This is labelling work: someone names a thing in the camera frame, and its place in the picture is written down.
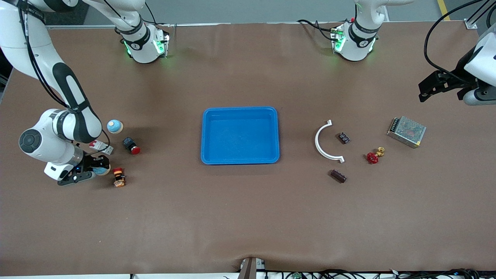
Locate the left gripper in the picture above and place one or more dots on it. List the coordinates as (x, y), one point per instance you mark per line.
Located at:
(452, 82)

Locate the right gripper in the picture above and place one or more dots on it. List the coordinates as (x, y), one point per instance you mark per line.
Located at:
(90, 162)

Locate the blue bell with orange button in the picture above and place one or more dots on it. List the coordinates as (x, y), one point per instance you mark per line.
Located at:
(114, 126)
(101, 171)

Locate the dark capacitor with white print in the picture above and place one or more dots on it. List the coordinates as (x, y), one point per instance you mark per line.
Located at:
(344, 138)

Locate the brown cylindrical capacitor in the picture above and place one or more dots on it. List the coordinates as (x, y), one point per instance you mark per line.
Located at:
(338, 176)

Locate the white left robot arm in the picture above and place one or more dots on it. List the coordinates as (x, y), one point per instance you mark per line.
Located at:
(354, 42)

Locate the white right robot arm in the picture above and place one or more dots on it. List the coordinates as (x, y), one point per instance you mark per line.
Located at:
(11, 35)

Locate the white and red circuit breaker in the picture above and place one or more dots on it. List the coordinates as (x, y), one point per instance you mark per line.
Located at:
(104, 148)

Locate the red and yellow emergency button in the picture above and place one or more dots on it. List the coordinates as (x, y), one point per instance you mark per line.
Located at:
(119, 177)

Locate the metal mesh power supply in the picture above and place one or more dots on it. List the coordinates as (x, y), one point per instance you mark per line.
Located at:
(407, 131)

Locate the brass valve with red handwheel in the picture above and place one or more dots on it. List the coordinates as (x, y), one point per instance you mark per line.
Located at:
(372, 157)

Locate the blue plastic tray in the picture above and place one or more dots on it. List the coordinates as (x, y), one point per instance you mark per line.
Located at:
(240, 135)

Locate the black switch with red button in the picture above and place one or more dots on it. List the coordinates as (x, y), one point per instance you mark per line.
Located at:
(130, 144)

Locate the aluminium corner bracket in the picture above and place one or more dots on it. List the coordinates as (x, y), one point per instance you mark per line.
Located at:
(469, 24)

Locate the white curved plastic bracket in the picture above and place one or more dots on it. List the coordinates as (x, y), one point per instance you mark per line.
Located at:
(316, 141)

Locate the aluminium frame rail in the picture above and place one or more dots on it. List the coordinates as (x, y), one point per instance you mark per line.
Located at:
(77, 26)

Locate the brown camera mount post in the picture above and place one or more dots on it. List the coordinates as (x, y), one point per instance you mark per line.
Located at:
(250, 268)

